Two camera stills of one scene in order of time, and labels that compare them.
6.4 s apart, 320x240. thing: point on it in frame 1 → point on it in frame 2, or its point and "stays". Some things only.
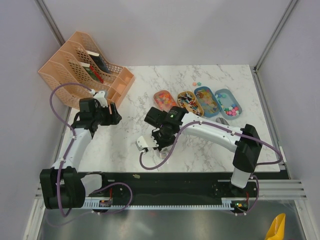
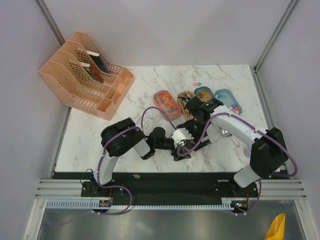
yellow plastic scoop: (276, 231) stays
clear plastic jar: (164, 151) → (185, 147)
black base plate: (163, 187) stays
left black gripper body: (103, 116) → (167, 146)
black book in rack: (99, 61) stays
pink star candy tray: (164, 100) stays
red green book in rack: (90, 70) stays
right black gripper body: (163, 139) → (195, 128)
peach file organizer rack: (76, 66) stays
